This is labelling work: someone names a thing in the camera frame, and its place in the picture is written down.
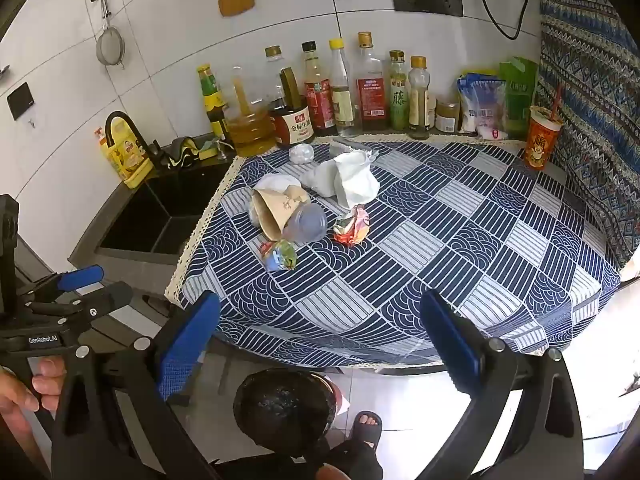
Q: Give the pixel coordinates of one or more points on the small glass jar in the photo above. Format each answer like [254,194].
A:
[446,116]

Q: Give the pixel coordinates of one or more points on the olive label bottle gold cap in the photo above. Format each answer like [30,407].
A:
[419,102]

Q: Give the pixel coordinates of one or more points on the clear bottle gold cap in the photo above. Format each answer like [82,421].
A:
[274,60]

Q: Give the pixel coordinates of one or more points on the person's left hand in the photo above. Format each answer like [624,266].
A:
[45,375]

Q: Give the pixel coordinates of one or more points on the red orange snack wrapper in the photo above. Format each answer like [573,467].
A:
[352,225]

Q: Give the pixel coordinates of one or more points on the clear plastic cup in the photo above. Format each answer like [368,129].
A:
[306,223]

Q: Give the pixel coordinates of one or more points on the black faucet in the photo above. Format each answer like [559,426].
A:
[114,119]

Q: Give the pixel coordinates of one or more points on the trash bin with black bag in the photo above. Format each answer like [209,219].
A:
[285,410]

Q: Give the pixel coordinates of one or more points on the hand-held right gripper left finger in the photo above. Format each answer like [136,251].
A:
[187,345]

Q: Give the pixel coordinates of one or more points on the green pepper oil bottle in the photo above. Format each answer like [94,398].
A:
[398,97]

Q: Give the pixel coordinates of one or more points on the red label bottle gold cap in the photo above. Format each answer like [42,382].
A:
[371,92]

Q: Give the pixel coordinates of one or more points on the small white tissue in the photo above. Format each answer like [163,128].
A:
[301,153]

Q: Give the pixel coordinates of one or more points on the green label oil bottle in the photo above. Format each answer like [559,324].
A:
[212,100]

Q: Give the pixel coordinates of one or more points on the white blue plastic bag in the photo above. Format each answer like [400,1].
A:
[482,105]

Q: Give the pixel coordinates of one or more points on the black yellow cloth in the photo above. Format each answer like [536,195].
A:
[185,152]

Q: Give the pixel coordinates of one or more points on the metal mesh strainer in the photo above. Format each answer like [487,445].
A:
[110,46]

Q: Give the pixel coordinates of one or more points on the black sink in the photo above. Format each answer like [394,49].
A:
[150,220]

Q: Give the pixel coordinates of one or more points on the green blue snack wrapper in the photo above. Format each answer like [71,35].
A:
[279,256]

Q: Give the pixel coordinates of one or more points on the red paper cup with straw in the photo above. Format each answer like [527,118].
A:
[542,142]

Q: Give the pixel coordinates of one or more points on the person's left forearm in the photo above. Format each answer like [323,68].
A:
[15,445]

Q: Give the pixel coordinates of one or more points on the crushed brown paper cup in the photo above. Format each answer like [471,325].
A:
[275,212]

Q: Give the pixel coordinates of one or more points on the green packet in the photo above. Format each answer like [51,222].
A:
[520,95]

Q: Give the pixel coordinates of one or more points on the large clear cooking oil jug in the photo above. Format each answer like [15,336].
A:
[248,127]

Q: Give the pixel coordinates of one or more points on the person's foot in black slipper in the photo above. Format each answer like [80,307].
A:
[367,427]

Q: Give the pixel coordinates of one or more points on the small white pink packet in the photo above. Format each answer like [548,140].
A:
[492,133]

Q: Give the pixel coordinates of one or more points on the white cloth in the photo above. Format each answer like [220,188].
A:
[320,181]
[357,180]

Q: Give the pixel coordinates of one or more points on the yellow dish soap bottle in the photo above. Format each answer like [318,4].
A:
[125,155]

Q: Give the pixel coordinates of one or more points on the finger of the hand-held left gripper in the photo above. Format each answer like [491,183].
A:
[80,277]
[107,300]

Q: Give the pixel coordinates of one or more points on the black cap vinegar bottle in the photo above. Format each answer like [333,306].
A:
[318,95]

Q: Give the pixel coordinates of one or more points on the yellow green sponge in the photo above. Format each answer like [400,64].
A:
[209,148]

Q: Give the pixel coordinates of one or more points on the dark soy sauce jug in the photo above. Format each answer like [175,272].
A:
[292,125]

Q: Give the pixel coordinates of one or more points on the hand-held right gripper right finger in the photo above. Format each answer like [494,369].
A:
[450,340]

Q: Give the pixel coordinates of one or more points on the blue patterned tablecloth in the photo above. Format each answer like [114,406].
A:
[425,240]

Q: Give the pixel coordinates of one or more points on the blue patterned curtain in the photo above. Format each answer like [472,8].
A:
[585,85]

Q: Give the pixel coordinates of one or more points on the clear bottle yellow cap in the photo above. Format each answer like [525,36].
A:
[343,100]

